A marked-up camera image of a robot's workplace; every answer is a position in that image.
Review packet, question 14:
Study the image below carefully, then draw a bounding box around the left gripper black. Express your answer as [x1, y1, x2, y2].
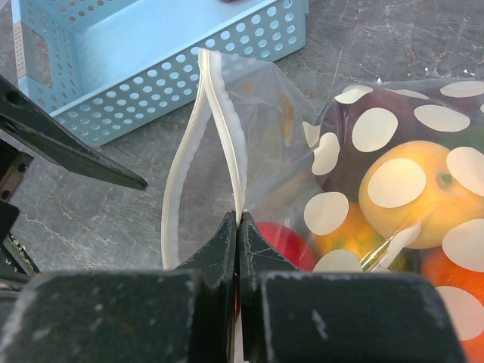
[1, 77, 147, 287]

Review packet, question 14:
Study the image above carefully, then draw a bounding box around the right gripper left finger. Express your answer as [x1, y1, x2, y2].
[1, 213, 237, 362]

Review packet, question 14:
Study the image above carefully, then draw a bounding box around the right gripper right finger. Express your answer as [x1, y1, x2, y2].
[237, 213, 466, 362]

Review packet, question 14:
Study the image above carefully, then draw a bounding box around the red fake apple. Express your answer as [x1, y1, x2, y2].
[256, 222, 317, 271]

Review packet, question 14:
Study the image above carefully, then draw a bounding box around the clear polka dot zip bag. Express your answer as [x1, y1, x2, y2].
[160, 48, 484, 363]

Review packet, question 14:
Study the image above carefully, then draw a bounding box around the yellow orange fake fruit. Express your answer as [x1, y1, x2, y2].
[358, 141, 483, 249]

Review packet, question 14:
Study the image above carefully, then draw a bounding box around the orange fake orange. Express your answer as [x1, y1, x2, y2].
[420, 247, 483, 362]

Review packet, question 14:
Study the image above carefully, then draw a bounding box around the green orange fake mango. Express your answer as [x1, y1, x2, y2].
[313, 202, 386, 271]

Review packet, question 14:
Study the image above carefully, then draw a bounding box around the dark purple fake fruit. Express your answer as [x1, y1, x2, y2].
[316, 82, 483, 200]

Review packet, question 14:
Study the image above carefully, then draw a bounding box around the light blue plastic basket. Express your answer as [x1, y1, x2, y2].
[11, 1, 309, 147]

